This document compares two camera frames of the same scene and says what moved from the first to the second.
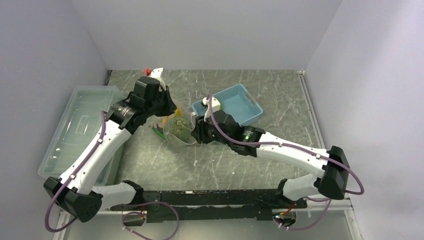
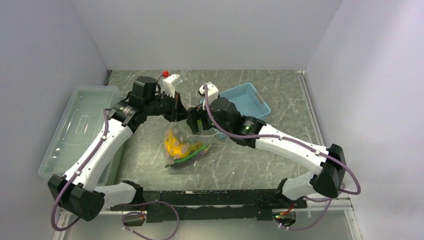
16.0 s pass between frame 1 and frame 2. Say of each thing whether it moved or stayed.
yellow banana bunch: moved
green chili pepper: moved
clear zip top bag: moved
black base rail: stayed
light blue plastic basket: moved
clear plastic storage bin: stayed
